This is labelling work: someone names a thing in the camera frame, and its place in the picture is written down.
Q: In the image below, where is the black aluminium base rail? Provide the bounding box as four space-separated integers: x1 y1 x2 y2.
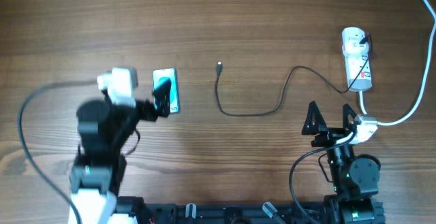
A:
112 197 386 224

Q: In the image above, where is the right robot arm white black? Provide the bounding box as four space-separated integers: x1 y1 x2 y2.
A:
302 101 386 224

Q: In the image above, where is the blue screen smartphone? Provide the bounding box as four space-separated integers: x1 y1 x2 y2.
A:
153 68 181 115

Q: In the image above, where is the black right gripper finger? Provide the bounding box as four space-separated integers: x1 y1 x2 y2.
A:
343 103 357 129
302 101 327 135

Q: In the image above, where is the white charger adapter plug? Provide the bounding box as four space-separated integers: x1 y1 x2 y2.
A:
342 39 369 57

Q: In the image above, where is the white power strip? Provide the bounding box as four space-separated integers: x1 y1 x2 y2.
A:
342 27 373 93

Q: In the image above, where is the white power strip cord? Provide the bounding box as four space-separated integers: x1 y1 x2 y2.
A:
358 0 436 127

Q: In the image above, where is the black usb charging cable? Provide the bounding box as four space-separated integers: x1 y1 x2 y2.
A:
214 33 373 118

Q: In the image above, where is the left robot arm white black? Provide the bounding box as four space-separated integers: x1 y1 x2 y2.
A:
69 80 172 223

